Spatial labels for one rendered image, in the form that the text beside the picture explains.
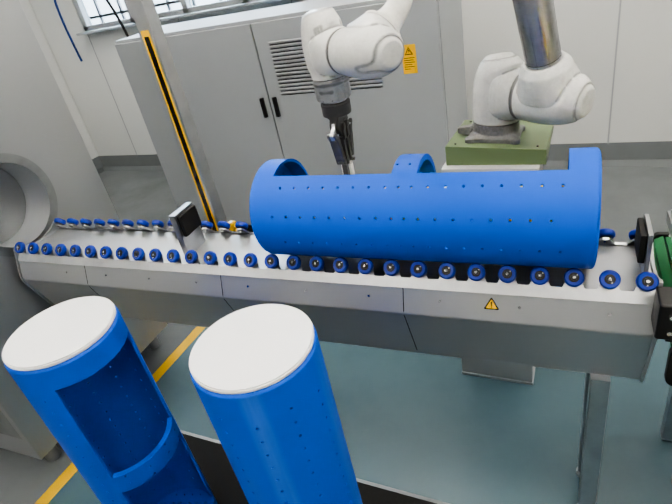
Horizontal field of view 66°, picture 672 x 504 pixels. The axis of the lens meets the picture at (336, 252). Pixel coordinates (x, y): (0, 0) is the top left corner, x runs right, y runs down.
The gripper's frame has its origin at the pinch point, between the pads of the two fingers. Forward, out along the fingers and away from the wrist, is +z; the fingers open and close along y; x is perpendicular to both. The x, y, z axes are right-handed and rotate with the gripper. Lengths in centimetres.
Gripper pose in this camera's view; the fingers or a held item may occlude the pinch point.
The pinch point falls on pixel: (348, 173)
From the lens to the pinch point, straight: 141.8
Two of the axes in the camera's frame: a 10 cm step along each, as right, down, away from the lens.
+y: -3.6, 5.4, -7.6
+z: 1.9, 8.4, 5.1
